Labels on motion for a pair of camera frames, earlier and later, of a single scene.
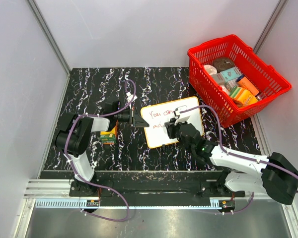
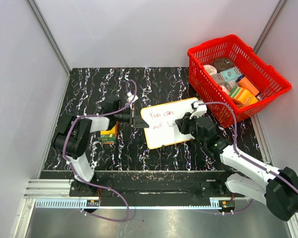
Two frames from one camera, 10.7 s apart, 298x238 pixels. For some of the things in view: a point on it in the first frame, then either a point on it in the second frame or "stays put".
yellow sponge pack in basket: (242, 95) stays put
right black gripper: (171, 127) to (183, 123)
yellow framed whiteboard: (156, 117) stays put
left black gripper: (139, 122) stays put
